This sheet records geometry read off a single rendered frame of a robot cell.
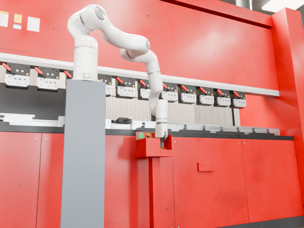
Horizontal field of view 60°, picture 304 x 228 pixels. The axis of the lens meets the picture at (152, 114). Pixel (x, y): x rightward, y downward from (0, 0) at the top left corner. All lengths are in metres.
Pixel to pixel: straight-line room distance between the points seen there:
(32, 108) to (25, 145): 0.75
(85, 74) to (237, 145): 1.64
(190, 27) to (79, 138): 1.82
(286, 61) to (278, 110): 0.53
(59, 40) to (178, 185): 1.45
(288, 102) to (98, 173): 2.37
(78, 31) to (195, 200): 1.53
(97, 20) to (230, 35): 1.85
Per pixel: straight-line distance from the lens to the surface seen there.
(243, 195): 2.54
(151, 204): 1.82
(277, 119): 3.23
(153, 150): 1.73
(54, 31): 2.23
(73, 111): 1.25
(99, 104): 1.26
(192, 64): 2.56
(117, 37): 1.59
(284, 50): 3.30
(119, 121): 2.34
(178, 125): 2.32
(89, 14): 1.43
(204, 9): 2.94
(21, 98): 2.59
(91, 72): 1.34
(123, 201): 1.98
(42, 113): 2.56
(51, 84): 2.06
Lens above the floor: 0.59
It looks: 11 degrees up
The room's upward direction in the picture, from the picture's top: 1 degrees counter-clockwise
